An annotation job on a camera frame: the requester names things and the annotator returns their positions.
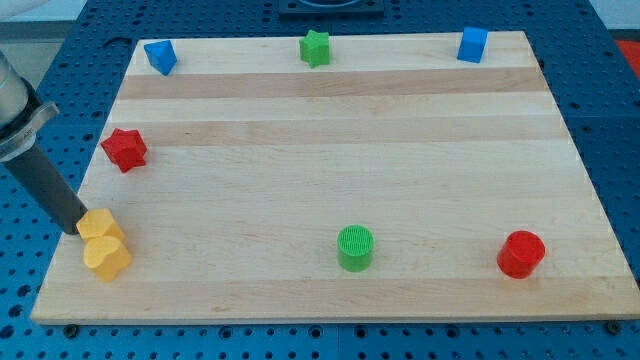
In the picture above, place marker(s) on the red star block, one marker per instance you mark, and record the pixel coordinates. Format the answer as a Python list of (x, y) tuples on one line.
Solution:
[(126, 149)]

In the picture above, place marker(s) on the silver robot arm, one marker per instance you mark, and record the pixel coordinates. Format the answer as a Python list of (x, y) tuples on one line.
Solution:
[(23, 113)]

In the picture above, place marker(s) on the red cylinder block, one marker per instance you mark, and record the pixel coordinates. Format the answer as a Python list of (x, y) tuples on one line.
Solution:
[(520, 254)]

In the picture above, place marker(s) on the yellow heart block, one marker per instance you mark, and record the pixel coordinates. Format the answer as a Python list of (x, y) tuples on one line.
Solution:
[(106, 257)]

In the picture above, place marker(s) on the green cylinder block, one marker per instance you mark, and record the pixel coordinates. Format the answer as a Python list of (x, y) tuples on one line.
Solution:
[(355, 244)]

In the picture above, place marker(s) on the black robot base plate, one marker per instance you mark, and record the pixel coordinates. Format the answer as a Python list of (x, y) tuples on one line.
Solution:
[(297, 8)]

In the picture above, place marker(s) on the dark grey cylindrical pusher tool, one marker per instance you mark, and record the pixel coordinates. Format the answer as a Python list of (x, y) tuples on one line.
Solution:
[(47, 186)]

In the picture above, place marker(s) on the blue triangular prism block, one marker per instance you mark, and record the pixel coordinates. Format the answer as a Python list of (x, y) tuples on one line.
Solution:
[(161, 56)]

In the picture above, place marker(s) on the yellow pentagon block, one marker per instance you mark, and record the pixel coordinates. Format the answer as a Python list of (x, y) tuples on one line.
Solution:
[(96, 223)]

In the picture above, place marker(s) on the green star block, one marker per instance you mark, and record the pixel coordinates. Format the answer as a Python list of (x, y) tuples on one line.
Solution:
[(314, 48)]

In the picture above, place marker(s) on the blue cube block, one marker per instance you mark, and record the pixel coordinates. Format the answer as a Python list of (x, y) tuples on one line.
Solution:
[(472, 44)]

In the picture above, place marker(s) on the wooden board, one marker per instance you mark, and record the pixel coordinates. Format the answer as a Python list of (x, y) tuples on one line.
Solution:
[(256, 162)]

